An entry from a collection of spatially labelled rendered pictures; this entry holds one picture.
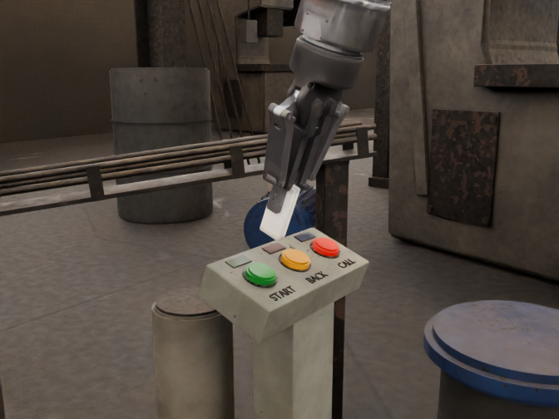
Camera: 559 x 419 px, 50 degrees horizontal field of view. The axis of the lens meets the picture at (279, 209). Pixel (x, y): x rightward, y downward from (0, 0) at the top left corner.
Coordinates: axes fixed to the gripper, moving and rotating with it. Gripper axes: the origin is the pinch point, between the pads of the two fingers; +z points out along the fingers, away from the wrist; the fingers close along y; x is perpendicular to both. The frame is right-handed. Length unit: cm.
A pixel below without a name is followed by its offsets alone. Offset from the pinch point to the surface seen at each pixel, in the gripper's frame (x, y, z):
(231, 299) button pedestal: 0.3, 4.7, 11.6
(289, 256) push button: -0.1, -6.1, 8.6
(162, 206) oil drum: -179, -168, 130
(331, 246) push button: 1.2, -14.8, 8.6
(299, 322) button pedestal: 6.0, -3.7, 14.7
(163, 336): -10.5, 2.8, 26.1
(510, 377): 29.2, -28.1, 18.5
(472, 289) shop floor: -8, -172, 77
